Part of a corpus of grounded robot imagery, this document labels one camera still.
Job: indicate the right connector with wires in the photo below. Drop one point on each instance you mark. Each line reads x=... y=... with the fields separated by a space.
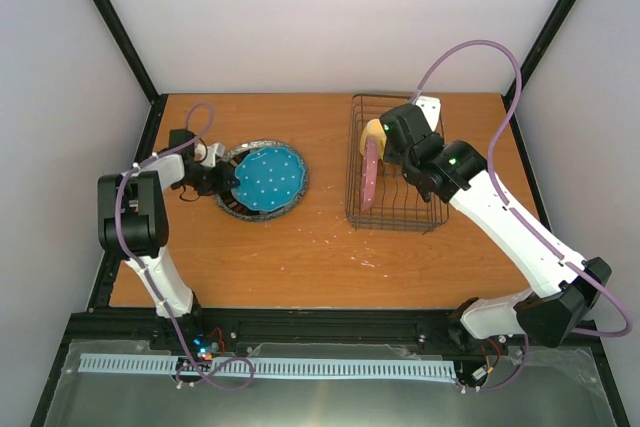
x=487 y=362

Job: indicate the black frame post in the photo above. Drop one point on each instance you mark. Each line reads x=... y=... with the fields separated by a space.
x=123 y=41
x=545 y=37

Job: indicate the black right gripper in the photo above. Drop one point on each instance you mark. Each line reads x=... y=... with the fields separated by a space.
x=391 y=157

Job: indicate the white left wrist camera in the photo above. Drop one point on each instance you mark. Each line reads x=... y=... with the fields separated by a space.
x=208 y=155

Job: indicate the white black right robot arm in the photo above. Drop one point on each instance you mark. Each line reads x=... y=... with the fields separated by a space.
x=563 y=285

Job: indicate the left electronics board with wires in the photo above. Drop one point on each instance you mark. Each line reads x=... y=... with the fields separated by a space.
x=209 y=345

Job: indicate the light blue slotted cable duct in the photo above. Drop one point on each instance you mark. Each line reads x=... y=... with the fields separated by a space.
x=273 y=368

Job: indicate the pink polka dot plate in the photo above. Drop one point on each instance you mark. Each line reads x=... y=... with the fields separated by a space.
x=369 y=174

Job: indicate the dark wire dish rack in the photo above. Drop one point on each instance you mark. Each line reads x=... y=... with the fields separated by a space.
x=397 y=206

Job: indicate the yellow ceramic mug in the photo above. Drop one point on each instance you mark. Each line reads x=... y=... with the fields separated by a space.
x=373 y=129

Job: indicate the speckled large stoneware plate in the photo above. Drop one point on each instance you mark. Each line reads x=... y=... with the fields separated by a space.
x=226 y=201

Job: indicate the black frame post left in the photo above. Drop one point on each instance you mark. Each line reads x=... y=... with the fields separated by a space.
x=123 y=41

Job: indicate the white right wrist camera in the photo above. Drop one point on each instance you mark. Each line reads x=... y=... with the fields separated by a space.
x=431 y=109

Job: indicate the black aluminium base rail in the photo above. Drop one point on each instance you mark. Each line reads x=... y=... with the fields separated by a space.
x=420 y=331

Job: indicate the teal blue plate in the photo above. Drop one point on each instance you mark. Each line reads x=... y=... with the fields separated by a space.
x=270 y=178

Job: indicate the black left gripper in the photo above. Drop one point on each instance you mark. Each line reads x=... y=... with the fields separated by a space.
x=222 y=184

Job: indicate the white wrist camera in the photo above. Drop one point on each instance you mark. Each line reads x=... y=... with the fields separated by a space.
x=431 y=109
x=208 y=155

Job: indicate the black frame post right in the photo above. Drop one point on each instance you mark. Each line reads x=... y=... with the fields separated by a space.
x=545 y=37

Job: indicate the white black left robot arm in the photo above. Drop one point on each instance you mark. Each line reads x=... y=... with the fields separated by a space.
x=133 y=221

